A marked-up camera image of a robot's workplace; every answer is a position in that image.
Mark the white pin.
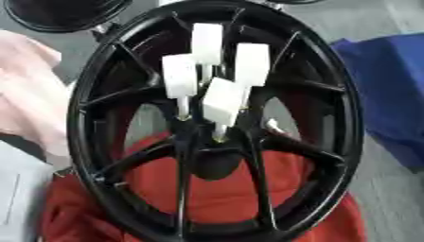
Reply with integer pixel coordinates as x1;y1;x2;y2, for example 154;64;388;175
160;53;199;122
200;77;249;142
233;43;272;111
190;22;225;84

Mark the black spoked wheel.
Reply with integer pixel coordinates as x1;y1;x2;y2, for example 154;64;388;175
66;0;366;242

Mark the black round wheel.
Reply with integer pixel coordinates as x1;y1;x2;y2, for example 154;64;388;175
1;0;134;34

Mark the black round object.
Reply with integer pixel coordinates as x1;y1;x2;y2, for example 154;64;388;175
263;0;328;6

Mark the blue cloth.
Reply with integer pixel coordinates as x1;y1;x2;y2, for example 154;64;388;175
329;32;424;171

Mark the pink cloth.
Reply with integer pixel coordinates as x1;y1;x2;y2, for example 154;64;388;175
0;28;73;158

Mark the white sheet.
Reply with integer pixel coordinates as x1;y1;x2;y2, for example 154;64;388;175
0;139;57;242

